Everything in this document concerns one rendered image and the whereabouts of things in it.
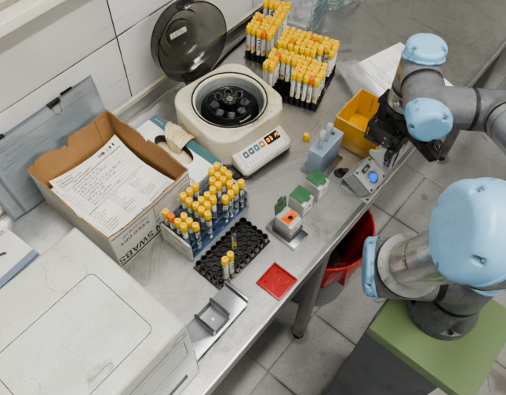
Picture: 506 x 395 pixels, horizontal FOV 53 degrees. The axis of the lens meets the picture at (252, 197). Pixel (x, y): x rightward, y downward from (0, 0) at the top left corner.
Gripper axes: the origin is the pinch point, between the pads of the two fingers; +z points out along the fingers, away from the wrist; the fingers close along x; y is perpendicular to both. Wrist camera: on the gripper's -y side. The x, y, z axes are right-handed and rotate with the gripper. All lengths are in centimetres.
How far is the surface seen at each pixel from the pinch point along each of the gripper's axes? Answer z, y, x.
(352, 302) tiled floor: 100, -4, -11
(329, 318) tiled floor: 100, -1, 0
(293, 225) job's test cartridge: 5.8, 9.3, 24.3
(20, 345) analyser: -17, 21, 80
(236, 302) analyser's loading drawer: 8.8, 7.5, 46.1
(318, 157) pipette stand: 3.9, 15.9, 6.0
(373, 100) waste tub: 4.5, 16.3, -20.2
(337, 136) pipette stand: 2.7, 15.7, -1.9
